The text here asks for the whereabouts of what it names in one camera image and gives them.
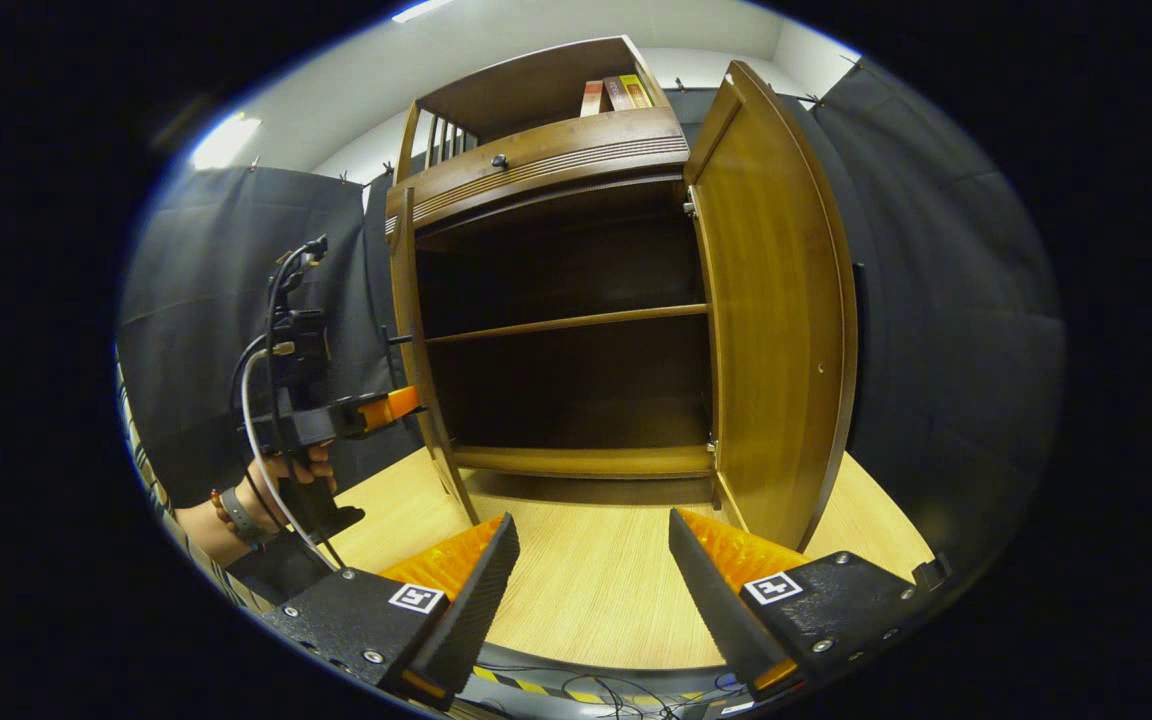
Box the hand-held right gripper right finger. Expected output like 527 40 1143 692
668 507 927 701

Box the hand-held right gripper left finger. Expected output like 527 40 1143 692
261 513 522 711

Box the black door handle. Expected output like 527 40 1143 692
381 330 417 401
850 260 869 353

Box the wooden cabinet door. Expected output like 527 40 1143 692
684 60 859 553
386 185 482 526

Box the wooden double-door shoe cabinet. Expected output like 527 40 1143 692
383 36 727 506

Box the wooden cabinet shelf board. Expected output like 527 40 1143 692
424 303 710 347

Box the wooden cabinet drawer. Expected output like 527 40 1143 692
386 107 690 233

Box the grey wristband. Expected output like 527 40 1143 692
219 485 262 549

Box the small ceiling light panel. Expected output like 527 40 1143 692
189 113 263 171

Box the black backdrop cloth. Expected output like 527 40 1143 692
119 60 1067 601

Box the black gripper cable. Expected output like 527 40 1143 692
231 235 329 471

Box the black floor cable bundle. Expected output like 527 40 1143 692
476 665 737 719

